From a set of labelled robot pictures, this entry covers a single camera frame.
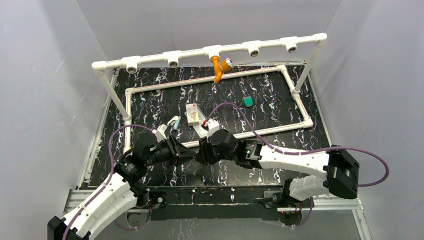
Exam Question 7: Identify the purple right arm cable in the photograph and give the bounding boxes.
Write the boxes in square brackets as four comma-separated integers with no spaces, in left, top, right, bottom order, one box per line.
[205,101,390,188]

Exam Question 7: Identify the small white red box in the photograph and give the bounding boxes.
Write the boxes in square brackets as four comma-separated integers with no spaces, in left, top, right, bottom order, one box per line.
[185,103,200,126]

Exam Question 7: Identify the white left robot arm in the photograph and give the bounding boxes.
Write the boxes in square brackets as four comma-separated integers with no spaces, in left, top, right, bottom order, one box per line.
[47,133,197,240]

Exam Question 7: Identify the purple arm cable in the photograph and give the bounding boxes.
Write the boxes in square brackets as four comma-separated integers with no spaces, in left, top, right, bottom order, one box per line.
[205,101,390,188]
[61,124,157,240]

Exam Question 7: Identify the green tape roll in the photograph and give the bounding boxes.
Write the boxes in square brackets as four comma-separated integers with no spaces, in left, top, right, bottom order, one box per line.
[242,96,254,108]

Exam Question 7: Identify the white pvc pipe frame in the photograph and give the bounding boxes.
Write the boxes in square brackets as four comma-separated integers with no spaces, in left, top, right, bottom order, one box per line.
[90,33,327,158]

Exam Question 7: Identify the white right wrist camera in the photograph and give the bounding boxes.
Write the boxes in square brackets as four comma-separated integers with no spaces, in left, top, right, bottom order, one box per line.
[202,118,220,138]

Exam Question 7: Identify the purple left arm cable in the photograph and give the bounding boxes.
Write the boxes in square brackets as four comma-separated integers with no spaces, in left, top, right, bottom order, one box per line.
[61,124,157,240]

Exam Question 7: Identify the white blue tape roll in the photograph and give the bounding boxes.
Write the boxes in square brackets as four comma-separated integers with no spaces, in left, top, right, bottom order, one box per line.
[166,115,181,131]

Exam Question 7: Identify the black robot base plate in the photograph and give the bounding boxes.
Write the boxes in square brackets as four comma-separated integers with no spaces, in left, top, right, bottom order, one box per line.
[144,185,311,225]

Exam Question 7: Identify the clear plastic instruction bag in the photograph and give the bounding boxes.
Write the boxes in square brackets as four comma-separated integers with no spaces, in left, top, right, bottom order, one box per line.
[189,109,208,139]

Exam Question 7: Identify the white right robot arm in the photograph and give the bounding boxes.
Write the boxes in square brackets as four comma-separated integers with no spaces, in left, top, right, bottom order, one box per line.
[195,129,360,207]

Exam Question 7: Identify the orange plastic faucet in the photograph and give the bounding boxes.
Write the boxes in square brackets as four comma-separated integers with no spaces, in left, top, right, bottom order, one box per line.
[210,56,234,84]

